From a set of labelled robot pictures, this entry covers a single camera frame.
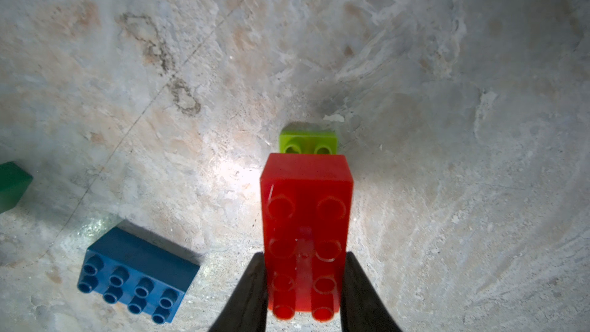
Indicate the small dark green lego brick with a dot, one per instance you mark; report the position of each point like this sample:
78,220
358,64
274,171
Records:
14,182

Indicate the red lego brick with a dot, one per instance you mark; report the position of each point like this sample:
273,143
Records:
305,206

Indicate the blue lego brick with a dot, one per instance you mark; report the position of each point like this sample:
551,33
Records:
124,268

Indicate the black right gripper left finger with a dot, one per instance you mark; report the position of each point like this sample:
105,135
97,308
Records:
246,309

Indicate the lime green lego brick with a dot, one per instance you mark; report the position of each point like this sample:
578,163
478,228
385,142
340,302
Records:
307,139

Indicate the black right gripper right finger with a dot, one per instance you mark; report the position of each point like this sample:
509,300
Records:
361,308

